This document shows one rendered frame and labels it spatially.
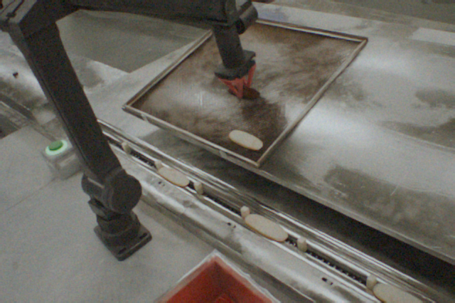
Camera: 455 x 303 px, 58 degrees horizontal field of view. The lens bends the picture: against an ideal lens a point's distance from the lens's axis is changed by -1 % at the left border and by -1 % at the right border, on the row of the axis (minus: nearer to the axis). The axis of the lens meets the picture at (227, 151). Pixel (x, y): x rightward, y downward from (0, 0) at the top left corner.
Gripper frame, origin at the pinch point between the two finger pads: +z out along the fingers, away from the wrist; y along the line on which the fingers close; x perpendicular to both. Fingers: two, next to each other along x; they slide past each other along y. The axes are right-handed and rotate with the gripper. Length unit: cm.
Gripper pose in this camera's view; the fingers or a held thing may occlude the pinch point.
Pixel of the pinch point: (243, 89)
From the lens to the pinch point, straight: 111.4
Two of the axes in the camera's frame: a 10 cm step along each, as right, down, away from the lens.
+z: 2.7, 6.7, 6.9
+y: 5.6, -6.9, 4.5
